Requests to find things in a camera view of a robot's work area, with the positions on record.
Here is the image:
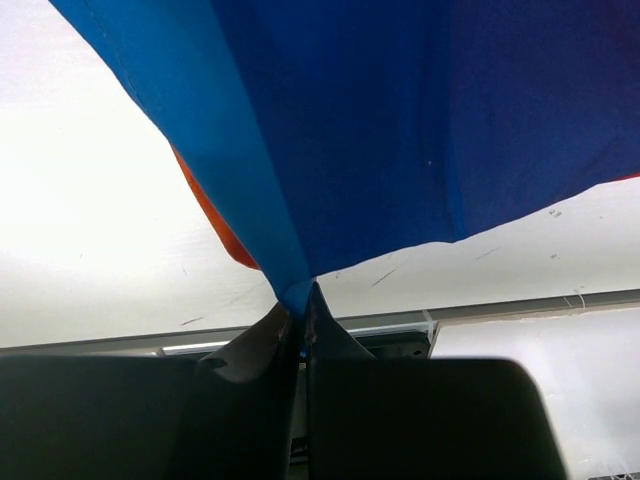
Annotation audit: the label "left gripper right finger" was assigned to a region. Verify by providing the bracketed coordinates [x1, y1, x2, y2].
[305, 287, 566, 479]

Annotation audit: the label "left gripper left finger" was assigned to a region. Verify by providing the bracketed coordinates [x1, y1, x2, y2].
[1, 306, 295, 479]

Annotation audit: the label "rainbow striped shorts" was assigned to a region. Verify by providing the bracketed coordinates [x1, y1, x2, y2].
[56, 1, 639, 314]

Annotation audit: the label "aluminium table edge rail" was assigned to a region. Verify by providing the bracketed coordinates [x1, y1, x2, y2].
[1, 289, 639, 357]

